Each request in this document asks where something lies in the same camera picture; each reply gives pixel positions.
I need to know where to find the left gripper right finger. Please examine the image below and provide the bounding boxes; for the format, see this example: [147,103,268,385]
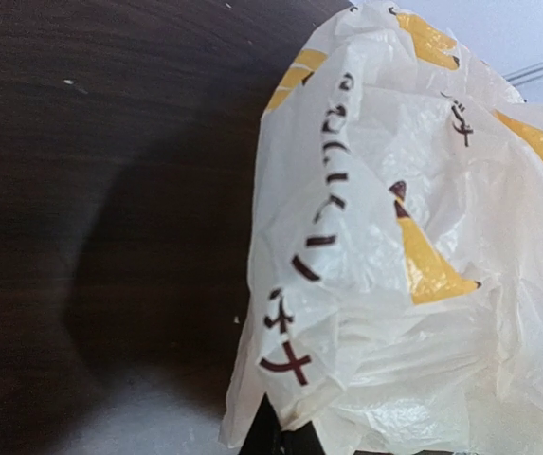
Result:
[281,422,325,455]

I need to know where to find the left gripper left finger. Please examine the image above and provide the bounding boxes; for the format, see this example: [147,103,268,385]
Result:
[240,394,283,455]

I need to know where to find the beige plastic bag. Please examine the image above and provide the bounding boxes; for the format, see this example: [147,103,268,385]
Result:
[220,1,543,454]

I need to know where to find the right aluminium corner post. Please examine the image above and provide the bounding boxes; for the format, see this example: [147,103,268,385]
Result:
[504,62,543,86]

